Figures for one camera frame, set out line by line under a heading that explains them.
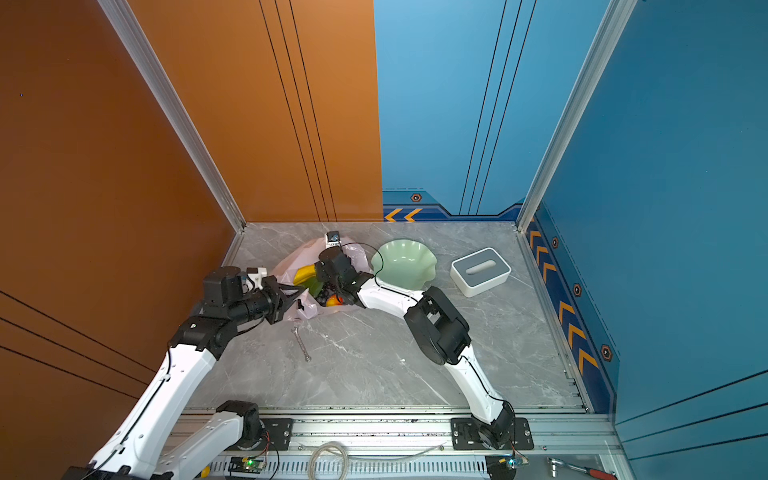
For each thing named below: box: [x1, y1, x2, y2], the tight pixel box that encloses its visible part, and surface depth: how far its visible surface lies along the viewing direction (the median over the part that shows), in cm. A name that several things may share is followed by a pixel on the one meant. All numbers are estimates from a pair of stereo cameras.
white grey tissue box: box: [450, 247, 512, 297], surface depth 104 cm
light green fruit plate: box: [371, 239, 438, 289], surface depth 108 cm
